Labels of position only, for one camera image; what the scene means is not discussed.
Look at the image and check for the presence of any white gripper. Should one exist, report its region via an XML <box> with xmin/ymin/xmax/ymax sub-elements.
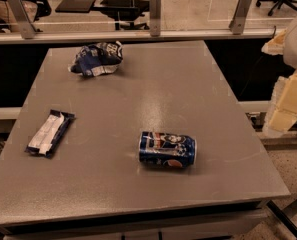
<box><xmin>261</xmin><ymin>16</ymin><xmax>297</xmax><ymax>138</ymax></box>

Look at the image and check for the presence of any blue pepsi can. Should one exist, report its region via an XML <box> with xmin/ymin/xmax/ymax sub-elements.
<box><xmin>139</xmin><ymin>131</ymin><xmax>197</xmax><ymax>168</ymax></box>

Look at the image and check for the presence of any black office chair middle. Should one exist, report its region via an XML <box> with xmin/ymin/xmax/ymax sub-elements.
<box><xmin>100</xmin><ymin>0</ymin><xmax>150</xmax><ymax>30</ymax></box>

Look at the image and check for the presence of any crumpled blue chip bag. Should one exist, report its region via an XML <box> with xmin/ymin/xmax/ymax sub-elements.
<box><xmin>69</xmin><ymin>41</ymin><xmax>123</xmax><ymax>77</ymax></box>

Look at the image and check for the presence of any grey table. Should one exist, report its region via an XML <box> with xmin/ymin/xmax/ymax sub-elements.
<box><xmin>0</xmin><ymin>41</ymin><xmax>288</xmax><ymax>240</ymax></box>

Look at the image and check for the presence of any blue white snack bar wrapper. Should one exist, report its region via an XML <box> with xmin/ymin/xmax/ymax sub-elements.
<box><xmin>25</xmin><ymin>109</ymin><xmax>75</xmax><ymax>157</ymax></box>

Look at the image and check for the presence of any metal barrier rail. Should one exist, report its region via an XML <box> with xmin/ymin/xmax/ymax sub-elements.
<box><xmin>0</xmin><ymin>27</ymin><xmax>282</xmax><ymax>45</ymax></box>

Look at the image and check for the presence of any right metal barrier bracket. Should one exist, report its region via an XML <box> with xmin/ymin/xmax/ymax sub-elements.
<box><xmin>229</xmin><ymin>0</ymin><xmax>252</xmax><ymax>35</ymax></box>

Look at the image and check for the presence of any metal barrier bracket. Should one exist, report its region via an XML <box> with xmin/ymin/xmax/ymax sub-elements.
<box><xmin>229</xmin><ymin>0</ymin><xmax>252</xmax><ymax>35</ymax></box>
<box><xmin>149</xmin><ymin>0</ymin><xmax>161</xmax><ymax>37</ymax></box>
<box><xmin>7</xmin><ymin>0</ymin><xmax>35</xmax><ymax>39</ymax></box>

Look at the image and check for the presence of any middle metal barrier bracket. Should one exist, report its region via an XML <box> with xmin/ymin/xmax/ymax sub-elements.
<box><xmin>149</xmin><ymin>0</ymin><xmax>161</xmax><ymax>37</ymax></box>

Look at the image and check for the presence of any left metal barrier bracket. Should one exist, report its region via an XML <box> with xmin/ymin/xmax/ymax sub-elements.
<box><xmin>7</xmin><ymin>0</ymin><xmax>35</xmax><ymax>39</ymax></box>

